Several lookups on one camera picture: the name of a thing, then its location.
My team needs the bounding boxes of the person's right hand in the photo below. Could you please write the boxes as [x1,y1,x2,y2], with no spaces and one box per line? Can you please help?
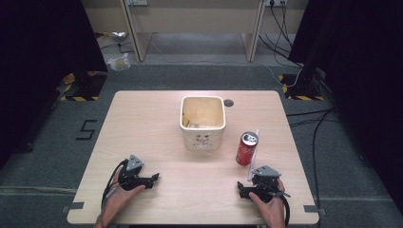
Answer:
[248,178,287,228]

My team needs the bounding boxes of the white drinking straw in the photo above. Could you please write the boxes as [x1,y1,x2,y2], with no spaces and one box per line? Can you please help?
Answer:
[247,128,260,182]

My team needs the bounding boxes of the thin black floor cable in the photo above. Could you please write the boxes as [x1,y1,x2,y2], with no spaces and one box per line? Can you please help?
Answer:
[99,41,135,54]

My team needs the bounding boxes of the black floor cables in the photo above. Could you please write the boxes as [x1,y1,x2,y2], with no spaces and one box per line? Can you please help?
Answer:
[285,106,342,228]

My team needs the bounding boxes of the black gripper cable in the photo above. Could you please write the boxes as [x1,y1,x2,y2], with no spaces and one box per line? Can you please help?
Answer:
[278,191,292,228]
[101,159,129,211]

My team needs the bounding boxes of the black striped-edge stand base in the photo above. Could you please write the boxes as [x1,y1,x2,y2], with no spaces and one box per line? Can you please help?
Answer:
[59,70,108,103]
[278,73,326,102]

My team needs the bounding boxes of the yellow crumpled wrapper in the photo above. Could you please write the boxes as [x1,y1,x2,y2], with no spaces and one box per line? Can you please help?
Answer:
[182,114,201,129]

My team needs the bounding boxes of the black curtain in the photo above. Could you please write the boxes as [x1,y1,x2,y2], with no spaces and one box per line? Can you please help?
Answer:
[287,0,403,217]
[0,0,108,170]

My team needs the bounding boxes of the red drink can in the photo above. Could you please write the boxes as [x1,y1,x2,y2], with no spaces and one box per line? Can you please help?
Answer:
[235,131,259,166]

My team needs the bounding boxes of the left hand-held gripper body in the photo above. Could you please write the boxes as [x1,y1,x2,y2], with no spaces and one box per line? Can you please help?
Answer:
[119,154,150,192]

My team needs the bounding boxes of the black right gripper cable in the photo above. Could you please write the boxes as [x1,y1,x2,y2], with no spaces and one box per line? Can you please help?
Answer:
[278,191,292,228]

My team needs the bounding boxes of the person's left hand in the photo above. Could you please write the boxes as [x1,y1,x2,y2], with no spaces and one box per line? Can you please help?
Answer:
[100,169,147,224]

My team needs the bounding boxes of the cream square bin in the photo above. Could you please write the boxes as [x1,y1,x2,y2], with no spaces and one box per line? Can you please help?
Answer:
[179,95,227,152]

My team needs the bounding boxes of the silver foil bag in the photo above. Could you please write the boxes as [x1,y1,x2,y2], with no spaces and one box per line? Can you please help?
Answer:
[94,30,128,42]

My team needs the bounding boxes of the clear plastic bag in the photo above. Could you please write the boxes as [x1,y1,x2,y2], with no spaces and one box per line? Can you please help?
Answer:
[106,52,131,72]

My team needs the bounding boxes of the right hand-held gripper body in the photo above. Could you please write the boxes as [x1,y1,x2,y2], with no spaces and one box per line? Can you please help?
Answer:
[249,164,291,204]

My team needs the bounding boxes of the grey tape piece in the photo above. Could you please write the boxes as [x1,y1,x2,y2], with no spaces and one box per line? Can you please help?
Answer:
[61,201,86,214]
[302,204,326,217]

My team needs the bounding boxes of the black hanging cables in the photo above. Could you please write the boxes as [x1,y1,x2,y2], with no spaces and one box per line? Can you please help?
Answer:
[258,2,303,69]

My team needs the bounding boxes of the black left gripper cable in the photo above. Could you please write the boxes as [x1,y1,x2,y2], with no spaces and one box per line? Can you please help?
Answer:
[101,159,129,211]

